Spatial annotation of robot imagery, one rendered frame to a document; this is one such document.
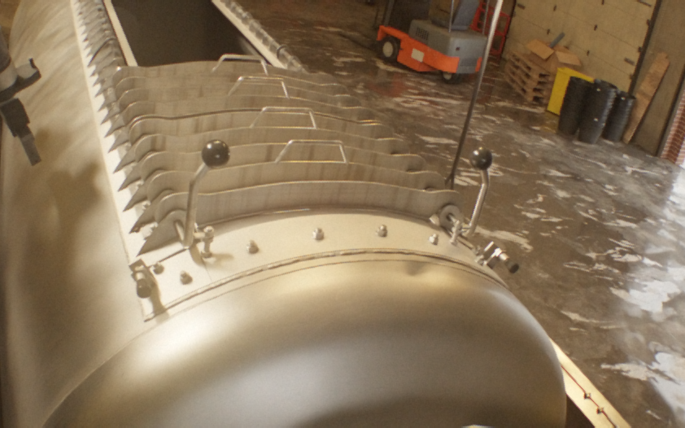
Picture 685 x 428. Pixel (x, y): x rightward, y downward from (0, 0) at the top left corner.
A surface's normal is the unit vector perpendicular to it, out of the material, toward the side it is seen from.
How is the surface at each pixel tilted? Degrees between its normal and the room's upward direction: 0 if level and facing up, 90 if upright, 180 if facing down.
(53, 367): 55
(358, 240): 1
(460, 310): 38
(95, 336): 45
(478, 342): 61
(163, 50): 86
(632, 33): 90
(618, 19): 90
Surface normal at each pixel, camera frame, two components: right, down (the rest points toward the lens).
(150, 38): 0.19, 0.49
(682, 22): -0.90, 0.03
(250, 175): 0.39, 0.50
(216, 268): -0.16, -0.79
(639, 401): 0.20, -0.87
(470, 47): 0.62, 0.48
